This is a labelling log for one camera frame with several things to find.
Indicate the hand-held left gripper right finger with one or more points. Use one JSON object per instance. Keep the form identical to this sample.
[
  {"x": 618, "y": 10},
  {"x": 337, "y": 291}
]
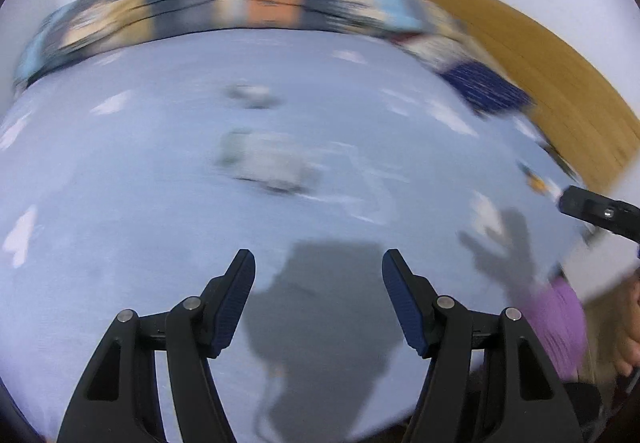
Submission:
[{"x": 405, "y": 303}]

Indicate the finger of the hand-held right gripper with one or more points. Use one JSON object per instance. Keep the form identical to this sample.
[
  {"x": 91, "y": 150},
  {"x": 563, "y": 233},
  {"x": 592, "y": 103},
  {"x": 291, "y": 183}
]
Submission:
[{"x": 595, "y": 210}]

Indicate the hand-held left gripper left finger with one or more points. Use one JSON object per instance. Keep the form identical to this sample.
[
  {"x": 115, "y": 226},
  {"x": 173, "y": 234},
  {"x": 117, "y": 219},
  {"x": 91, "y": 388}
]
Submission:
[{"x": 232, "y": 303}]

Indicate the purple plastic basket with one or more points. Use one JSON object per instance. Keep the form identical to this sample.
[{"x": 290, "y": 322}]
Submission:
[{"x": 555, "y": 323}]

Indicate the person's right hand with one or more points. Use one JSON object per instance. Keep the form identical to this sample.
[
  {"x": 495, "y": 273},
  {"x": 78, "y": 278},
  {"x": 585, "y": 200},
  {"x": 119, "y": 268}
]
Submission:
[{"x": 634, "y": 318}]

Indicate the small orange and blue wrapper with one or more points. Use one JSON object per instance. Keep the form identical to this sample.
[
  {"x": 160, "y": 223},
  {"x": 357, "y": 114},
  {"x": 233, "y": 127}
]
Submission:
[{"x": 537, "y": 180}]

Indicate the wooden headboard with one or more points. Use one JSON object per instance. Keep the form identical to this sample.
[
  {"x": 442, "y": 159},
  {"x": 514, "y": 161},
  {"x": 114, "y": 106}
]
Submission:
[{"x": 550, "y": 73}]

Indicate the dark blue and white pillow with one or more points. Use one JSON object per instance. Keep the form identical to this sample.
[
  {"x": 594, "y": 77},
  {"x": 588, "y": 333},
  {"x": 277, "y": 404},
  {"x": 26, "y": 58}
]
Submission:
[{"x": 480, "y": 83}]

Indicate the dark cloth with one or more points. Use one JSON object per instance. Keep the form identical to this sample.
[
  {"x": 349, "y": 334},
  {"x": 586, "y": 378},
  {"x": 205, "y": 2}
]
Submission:
[{"x": 582, "y": 403}]

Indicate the grey crumpled paper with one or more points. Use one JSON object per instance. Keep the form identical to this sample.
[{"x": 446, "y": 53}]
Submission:
[{"x": 250, "y": 95}]

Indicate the light blue pillow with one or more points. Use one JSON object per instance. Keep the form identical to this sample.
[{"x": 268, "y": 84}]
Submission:
[{"x": 390, "y": 8}]

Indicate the patchwork folded quilt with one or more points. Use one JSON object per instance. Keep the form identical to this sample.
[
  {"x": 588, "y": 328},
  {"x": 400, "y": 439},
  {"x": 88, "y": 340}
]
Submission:
[{"x": 200, "y": 5}]

